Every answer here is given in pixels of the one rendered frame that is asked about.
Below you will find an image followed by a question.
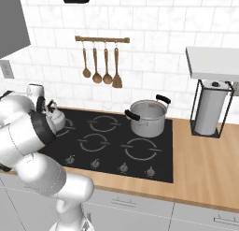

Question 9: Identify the silver kettle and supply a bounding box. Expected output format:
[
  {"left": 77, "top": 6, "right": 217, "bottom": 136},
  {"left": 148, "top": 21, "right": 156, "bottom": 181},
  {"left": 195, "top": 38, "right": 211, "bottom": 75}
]
[{"left": 46, "top": 98, "right": 67, "bottom": 135}]

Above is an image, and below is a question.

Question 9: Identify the wooden spatula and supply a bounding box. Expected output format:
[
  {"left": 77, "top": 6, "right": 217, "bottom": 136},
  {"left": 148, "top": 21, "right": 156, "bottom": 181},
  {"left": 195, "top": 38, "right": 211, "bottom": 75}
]
[{"left": 111, "top": 47, "right": 123, "bottom": 89}]

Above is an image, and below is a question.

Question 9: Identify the wooden ladle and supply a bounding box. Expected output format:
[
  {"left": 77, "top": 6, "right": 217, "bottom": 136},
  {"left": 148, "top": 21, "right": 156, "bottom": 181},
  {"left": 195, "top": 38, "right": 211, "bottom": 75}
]
[
  {"left": 102, "top": 48, "right": 114, "bottom": 85},
  {"left": 91, "top": 47, "right": 103, "bottom": 85}
]

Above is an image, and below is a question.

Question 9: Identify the black hob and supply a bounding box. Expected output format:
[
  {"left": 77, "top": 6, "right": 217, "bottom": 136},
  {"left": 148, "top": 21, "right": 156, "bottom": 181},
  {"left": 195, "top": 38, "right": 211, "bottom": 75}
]
[{"left": 38, "top": 107, "right": 174, "bottom": 184}]

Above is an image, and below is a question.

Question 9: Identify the small wooden spoon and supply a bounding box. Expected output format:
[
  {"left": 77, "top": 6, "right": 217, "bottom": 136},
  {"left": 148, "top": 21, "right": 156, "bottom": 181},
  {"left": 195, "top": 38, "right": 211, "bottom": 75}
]
[{"left": 81, "top": 47, "right": 92, "bottom": 79}]

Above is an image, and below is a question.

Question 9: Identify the hob knob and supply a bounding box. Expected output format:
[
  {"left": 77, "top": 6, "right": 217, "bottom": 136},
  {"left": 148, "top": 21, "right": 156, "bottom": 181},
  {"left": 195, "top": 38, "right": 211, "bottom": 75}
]
[
  {"left": 65, "top": 154, "right": 77, "bottom": 166},
  {"left": 146, "top": 166, "right": 157, "bottom": 178},
  {"left": 118, "top": 162, "right": 130, "bottom": 174},
  {"left": 90, "top": 158, "right": 101, "bottom": 169}
]

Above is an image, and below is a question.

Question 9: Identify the white paper towel roll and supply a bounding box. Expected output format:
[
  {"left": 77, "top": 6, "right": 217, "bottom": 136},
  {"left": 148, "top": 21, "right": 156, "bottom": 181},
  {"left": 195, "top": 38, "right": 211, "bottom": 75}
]
[{"left": 194, "top": 79, "right": 230, "bottom": 137}]

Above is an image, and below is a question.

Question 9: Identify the grey drawer front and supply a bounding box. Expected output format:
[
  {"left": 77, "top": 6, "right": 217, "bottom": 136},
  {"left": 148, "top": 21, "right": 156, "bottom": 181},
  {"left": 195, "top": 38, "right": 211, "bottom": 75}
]
[
  {"left": 169, "top": 202, "right": 239, "bottom": 231},
  {"left": 83, "top": 187, "right": 176, "bottom": 222}
]

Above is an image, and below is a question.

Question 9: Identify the grey cupboard door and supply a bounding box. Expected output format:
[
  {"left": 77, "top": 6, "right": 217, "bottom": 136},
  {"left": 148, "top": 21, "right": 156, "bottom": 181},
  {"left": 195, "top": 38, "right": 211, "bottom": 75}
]
[
  {"left": 81, "top": 202, "right": 174, "bottom": 231},
  {"left": 0, "top": 172, "right": 60, "bottom": 231}
]

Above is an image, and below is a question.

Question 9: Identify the silver pot with black handles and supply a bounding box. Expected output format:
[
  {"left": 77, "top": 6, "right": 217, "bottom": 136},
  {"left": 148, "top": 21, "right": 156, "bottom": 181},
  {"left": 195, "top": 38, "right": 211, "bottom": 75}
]
[{"left": 124, "top": 94, "right": 172, "bottom": 138}]

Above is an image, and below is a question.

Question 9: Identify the wooden utensil rail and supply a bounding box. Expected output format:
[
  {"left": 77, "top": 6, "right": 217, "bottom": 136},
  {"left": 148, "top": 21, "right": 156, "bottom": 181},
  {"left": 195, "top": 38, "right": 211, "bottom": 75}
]
[{"left": 74, "top": 36, "right": 131, "bottom": 45}]

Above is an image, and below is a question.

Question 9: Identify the black wire towel holder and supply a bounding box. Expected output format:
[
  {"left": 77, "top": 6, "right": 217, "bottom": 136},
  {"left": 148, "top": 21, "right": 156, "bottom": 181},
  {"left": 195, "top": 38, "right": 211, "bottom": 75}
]
[{"left": 190, "top": 79, "right": 236, "bottom": 139}]

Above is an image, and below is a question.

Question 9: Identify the drawer handle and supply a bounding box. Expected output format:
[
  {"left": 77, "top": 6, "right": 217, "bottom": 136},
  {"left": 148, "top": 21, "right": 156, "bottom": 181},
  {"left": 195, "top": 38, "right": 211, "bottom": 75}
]
[
  {"left": 110, "top": 196, "right": 137, "bottom": 209},
  {"left": 213, "top": 213, "right": 239, "bottom": 227}
]

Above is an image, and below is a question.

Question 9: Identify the white wall shelf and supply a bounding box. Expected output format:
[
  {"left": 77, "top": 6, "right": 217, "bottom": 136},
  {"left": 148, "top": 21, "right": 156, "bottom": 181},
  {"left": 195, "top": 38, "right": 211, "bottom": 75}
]
[{"left": 185, "top": 46, "right": 239, "bottom": 83}]

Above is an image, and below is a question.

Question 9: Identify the grey wall socket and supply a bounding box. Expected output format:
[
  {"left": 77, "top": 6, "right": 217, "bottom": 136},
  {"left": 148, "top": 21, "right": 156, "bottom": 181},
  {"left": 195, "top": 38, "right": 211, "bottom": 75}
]
[
  {"left": 231, "top": 81, "right": 239, "bottom": 97},
  {"left": 0, "top": 59, "right": 15, "bottom": 80}
]

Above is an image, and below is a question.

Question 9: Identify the grey wall cupboard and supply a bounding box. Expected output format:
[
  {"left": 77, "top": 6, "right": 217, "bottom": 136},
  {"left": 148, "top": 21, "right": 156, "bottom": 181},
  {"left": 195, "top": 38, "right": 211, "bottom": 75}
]
[{"left": 0, "top": 0, "right": 32, "bottom": 60}]

